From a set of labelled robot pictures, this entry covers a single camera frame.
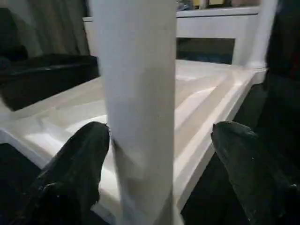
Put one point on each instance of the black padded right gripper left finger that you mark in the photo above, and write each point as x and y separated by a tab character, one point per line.
70	182

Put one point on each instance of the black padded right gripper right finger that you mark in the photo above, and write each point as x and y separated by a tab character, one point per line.
257	178

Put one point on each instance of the white plastic table top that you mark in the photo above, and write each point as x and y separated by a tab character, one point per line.
211	93

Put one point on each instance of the white plastic table leg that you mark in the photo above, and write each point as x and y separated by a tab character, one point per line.
140	82
262	35

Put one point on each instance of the black work mat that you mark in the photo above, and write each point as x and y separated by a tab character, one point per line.
47	75

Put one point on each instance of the grey curtain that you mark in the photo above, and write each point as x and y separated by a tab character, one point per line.
58	28

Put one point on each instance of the white cabinet with glass doors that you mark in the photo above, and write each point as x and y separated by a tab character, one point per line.
211	25

